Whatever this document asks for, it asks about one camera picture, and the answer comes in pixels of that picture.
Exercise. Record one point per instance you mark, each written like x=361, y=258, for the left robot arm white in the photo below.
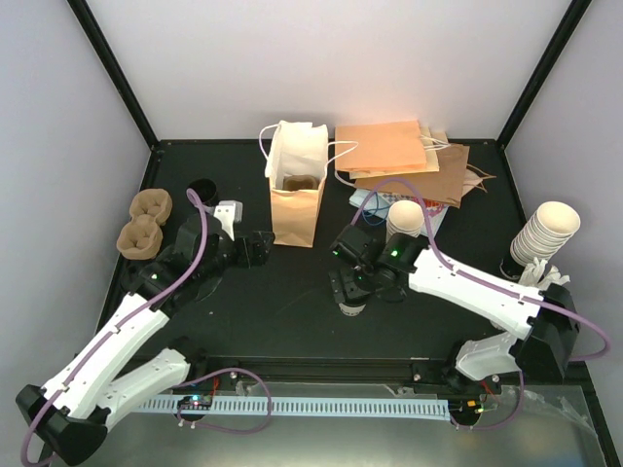
x=74, y=411

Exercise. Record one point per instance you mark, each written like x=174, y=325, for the orange paper bag stack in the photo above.
x=387, y=149

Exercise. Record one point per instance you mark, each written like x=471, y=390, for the black paper cup stack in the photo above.
x=206, y=190

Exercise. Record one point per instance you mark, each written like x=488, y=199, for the checkered paper bag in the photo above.
x=436, y=211

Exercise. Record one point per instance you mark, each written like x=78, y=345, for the single white paper cup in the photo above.
x=351, y=310

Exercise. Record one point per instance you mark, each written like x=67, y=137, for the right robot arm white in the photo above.
x=537, y=332

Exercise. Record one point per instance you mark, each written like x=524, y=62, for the white paper cup stack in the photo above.
x=404, y=217

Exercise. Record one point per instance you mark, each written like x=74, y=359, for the tall white cup stack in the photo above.
x=548, y=229

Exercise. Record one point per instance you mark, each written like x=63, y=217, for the brown kraft paper bag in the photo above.
x=444, y=186

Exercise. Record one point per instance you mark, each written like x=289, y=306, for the light blue paper bag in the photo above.
x=375, y=209

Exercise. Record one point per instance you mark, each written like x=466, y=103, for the pulp cup carrier stack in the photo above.
x=141, y=238

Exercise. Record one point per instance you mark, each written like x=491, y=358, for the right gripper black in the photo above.
x=351, y=290

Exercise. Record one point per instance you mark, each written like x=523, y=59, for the brown pulp cup carrier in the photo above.
x=295, y=183

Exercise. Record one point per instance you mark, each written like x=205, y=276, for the blue slotted cable duct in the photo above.
x=427, y=409

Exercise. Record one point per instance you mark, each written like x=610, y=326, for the orange paper bag white handles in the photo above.
x=297, y=162

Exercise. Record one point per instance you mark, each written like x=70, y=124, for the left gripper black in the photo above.
x=261, y=253

